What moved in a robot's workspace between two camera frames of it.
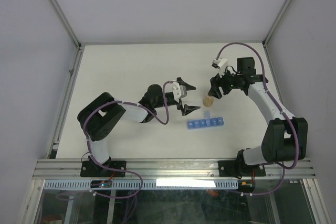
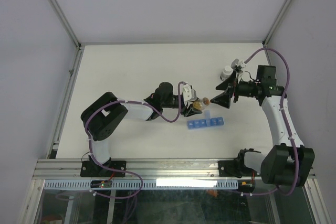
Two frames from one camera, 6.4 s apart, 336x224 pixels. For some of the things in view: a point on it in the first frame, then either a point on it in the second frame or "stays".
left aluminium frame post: x=61 y=16 stays
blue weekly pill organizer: x=206 y=122 stays
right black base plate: x=239 y=168 stays
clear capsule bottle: x=208 y=100 to x=198 y=105
